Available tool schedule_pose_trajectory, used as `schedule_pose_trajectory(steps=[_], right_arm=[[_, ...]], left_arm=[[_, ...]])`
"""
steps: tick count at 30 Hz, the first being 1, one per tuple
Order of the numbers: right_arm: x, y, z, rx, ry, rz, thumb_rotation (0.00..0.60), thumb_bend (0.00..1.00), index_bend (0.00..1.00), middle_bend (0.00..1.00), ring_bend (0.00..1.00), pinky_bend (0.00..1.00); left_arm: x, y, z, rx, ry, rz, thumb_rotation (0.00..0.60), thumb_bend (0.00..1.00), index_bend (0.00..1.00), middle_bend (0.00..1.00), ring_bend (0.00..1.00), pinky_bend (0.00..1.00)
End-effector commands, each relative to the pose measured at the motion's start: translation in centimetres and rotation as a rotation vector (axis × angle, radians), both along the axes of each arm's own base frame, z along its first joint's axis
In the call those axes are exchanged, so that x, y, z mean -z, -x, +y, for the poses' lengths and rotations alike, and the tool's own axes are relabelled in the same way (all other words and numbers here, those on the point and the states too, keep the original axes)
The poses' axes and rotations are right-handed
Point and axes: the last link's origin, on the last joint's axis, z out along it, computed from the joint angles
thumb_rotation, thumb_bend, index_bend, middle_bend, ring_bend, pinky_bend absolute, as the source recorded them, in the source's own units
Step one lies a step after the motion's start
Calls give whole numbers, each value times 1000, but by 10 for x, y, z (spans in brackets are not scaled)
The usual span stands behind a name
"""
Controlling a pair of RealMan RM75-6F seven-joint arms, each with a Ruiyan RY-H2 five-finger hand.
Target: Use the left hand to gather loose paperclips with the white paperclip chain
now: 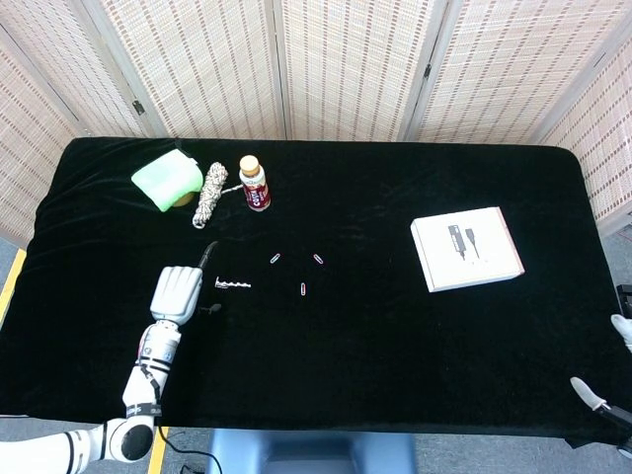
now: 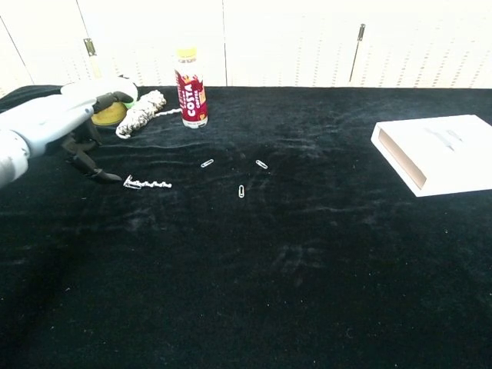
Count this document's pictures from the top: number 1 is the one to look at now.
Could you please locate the grey black left robot hand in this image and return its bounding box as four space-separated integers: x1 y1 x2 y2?
149 240 222 327

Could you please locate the light green folded cloth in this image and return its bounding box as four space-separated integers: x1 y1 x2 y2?
130 147 205 214

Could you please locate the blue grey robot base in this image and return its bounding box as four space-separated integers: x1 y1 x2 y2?
209 428 417 474

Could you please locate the white tipped right robot hand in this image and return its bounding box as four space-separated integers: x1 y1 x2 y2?
570 284 632 460

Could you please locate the red Costa coffee bottle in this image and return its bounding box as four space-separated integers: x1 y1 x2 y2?
238 154 273 213

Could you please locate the woven folding screen panel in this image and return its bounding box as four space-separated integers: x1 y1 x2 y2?
0 0 167 138
0 24 83 248
83 0 288 140
274 0 438 143
407 0 632 145
540 41 632 241

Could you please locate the black velvet tablecloth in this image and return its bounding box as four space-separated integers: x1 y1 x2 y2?
0 136 632 448

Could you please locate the flat white cardboard box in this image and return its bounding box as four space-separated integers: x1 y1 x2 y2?
410 206 525 294

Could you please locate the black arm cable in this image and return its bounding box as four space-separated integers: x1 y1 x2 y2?
137 362 218 474

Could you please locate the white speckled rope bundle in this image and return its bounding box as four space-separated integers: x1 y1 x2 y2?
191 161 244 232

